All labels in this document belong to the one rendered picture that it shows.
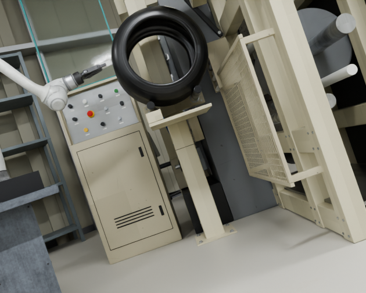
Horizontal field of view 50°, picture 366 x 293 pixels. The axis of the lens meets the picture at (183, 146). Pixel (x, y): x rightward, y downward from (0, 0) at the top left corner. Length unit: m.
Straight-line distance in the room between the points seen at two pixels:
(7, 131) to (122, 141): 2.65
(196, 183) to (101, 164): 0.73
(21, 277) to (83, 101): 1.39
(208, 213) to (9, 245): 1.21
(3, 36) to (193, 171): 3.62
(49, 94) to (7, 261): 0.86
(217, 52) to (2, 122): 3.38
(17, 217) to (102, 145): 1.04
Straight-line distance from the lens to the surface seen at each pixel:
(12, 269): 2.05
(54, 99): 2.19
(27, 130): 5.20
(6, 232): 2.03
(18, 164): 5.23
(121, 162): 2.85
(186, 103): 2.54
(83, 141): 2.90
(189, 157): 2.55
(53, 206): 5.14
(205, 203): 2.58
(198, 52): 2.28
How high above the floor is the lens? 0.61
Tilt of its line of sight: level
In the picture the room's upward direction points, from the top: 19 degrees counter-clockwise
